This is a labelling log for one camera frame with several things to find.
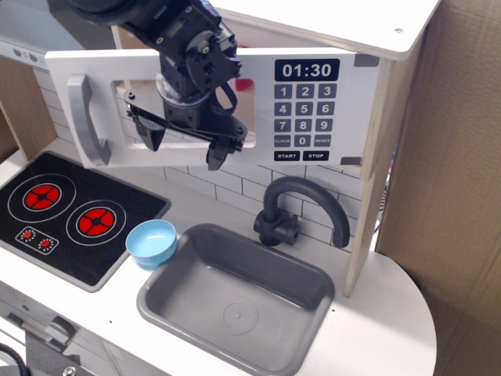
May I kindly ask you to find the white range hood panel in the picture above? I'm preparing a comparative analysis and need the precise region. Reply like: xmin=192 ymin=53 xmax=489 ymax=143
xmin=0 ymin=41 xmax=48 ymax=71

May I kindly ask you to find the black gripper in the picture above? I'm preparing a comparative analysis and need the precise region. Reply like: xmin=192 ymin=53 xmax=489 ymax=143
xmin=123 ymin=89 xmax=247 ymax=171

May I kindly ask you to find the dark grey toy faucet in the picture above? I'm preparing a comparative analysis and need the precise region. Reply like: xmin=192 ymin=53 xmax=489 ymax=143
xmin=254 ymin=176 xmax=351 ymax=248

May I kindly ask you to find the red white toy cheese wedge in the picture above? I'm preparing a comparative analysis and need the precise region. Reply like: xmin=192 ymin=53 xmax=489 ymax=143
xmin=234 ymin=78 xmax=254 ymax=92

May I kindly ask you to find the grey oven knob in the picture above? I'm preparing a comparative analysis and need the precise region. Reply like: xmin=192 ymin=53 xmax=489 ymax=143
xmin=45 ymin=316 xmax=77 ymax=345

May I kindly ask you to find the white toy microwave door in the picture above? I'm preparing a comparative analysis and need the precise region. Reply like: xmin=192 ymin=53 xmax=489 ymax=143
xmin=45 ymin=48 xmax=381 ymax=170

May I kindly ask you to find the grey door handle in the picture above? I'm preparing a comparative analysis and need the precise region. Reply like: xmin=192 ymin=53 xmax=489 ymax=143
xmin=67 ymin=74 xmax=111 ymax=167

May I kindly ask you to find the grey toy sink basin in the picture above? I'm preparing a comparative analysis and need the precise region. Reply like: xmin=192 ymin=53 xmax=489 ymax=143
xmin=137 ymin=224 xmax=334 ymax=375

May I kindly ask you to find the white wooden microwave cabinet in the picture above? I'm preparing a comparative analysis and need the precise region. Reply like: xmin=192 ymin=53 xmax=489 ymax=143
xmin=211 ymin=1 xmax=438 ymax=296

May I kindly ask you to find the light blue bowl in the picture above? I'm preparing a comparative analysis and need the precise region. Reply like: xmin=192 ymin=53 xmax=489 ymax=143
xmin=125 ymin=219 xmax=178 ymax=269

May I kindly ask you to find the brown cardboard box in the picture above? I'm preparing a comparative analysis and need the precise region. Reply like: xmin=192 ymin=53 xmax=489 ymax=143
xmin=377 ymin=1 xmax=500 ymax=375

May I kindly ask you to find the black toy stove top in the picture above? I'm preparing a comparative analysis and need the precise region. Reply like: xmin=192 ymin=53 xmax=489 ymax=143
xmin=1 ymin=152 xmax=171 ymax=292

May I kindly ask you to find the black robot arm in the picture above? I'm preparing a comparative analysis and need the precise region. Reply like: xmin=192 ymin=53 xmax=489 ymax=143
xmin=68 ymin=1 xmax=247 ymax=171

